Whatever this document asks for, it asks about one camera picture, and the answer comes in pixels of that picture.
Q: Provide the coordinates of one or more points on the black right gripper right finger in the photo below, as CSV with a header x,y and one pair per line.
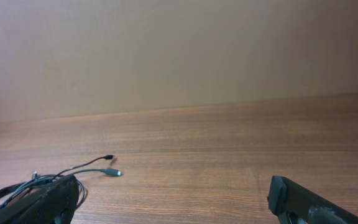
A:
x,y
292,203

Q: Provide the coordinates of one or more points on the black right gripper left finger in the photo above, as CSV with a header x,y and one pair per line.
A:
x,y
54,203

